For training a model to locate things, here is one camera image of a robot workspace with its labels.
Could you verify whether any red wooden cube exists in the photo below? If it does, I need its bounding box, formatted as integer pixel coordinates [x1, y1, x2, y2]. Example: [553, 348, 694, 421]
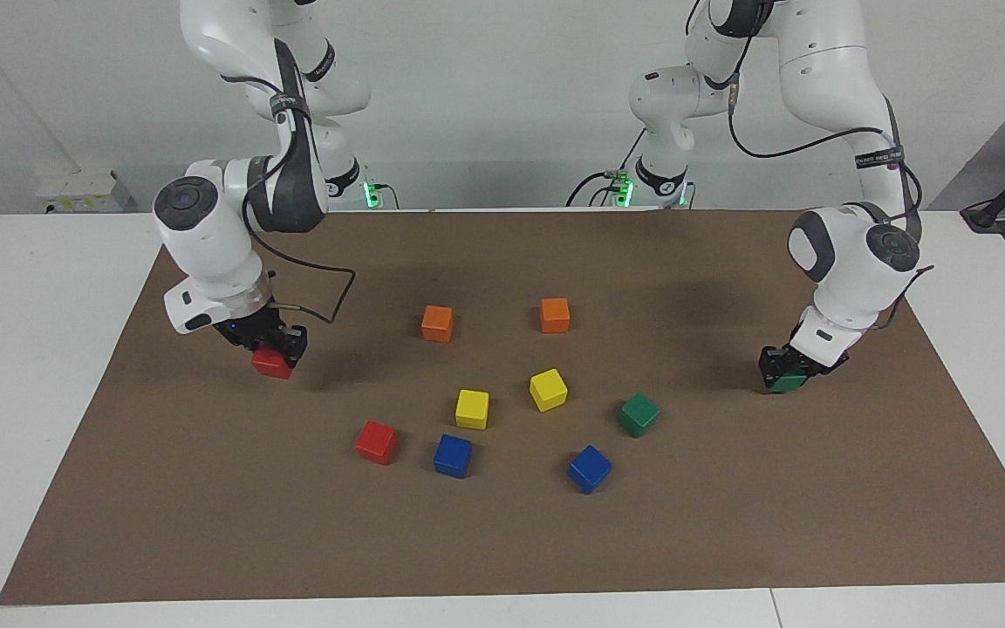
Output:
[354, 420, 400, 466]
[251, 346, 295, 380]

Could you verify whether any yellow wooden cube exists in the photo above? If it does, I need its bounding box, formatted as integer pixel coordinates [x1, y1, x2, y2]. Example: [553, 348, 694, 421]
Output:
[529, 368, 570, 413]
[455, 389, 490, 431]

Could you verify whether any blue wooden cube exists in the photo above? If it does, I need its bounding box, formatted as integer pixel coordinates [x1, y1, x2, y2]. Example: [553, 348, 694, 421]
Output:
[567, 445, 613, 495]
[433, 433, 474, 480]

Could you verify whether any white box with yellow stickers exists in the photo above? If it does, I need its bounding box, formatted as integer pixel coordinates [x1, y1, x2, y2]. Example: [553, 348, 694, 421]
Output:
[36, 168, 133, 214]

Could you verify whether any brown table mat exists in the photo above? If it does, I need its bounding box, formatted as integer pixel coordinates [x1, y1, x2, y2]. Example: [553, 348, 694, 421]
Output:
[0, 208, 1005, 606]

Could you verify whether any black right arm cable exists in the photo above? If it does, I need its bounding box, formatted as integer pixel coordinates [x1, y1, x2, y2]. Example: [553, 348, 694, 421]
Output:
[222, 39, 357, 325]

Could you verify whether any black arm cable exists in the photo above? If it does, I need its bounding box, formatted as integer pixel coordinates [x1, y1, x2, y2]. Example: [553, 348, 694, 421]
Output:
[686, 0, 937, 331]
[222, 39, 357, 325]

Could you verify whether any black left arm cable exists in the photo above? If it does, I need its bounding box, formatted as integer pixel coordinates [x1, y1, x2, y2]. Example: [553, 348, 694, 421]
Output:
[686, 0, 937, 331]

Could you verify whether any black left base cable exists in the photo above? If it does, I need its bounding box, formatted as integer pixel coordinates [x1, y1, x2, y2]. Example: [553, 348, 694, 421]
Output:
[566, 129, 648, 208]

